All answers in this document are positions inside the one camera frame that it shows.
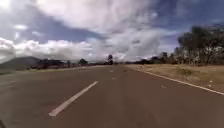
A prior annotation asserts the lone tall tree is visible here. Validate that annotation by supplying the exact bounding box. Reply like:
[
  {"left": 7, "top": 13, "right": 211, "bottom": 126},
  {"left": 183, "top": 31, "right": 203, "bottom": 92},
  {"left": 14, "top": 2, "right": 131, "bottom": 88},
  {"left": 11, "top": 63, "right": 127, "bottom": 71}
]
[{"left": 106, "top": 54, "right": 115, "bottom": 66}]

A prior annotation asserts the group of dark trees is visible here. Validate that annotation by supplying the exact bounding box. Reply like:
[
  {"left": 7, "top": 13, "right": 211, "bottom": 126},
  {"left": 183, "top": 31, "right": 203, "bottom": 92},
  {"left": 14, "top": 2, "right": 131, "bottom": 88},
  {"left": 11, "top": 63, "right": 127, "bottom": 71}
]
[{"left": 137, "top": 24, "right": 224, "bottom": 66}]

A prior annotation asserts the row of distant trees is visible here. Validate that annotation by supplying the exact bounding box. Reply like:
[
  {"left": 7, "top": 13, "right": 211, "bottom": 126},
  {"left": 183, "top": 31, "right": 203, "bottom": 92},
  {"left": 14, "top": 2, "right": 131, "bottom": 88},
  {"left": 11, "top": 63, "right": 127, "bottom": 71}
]
[{"left": 29, "top": 58, "right": 108, "bottom": 70}]

